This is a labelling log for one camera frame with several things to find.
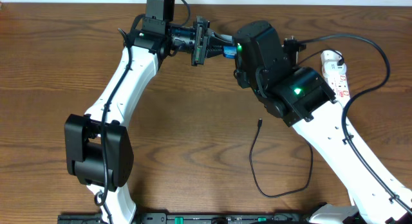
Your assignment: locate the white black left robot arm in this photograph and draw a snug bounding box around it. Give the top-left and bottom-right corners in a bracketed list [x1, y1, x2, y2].
[57, 15, 232, 223]

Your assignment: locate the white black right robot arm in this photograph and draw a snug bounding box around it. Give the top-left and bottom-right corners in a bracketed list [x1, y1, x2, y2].
[232, 21, 411, 223]

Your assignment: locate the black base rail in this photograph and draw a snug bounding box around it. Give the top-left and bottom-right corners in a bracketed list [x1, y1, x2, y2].
[57, 213, 309, 224]

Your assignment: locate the black USB charging cable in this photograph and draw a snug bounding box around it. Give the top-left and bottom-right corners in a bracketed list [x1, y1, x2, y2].
[249, 48, 345, 198]

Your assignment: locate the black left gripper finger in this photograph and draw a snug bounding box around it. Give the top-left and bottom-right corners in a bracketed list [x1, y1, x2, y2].
[205, 46, 224, 59]
[209, 30, 233, 46]

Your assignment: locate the white USB charger plug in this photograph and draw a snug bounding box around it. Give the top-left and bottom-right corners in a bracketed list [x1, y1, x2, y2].
[322, 61, 347, 78]

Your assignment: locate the white power strip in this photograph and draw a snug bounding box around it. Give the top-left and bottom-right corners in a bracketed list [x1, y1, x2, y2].
[321, 50, 350, 106]

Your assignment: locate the blue Galaxy smartphone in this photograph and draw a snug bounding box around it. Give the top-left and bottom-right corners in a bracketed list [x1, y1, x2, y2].
[223, 46, 238, 59]

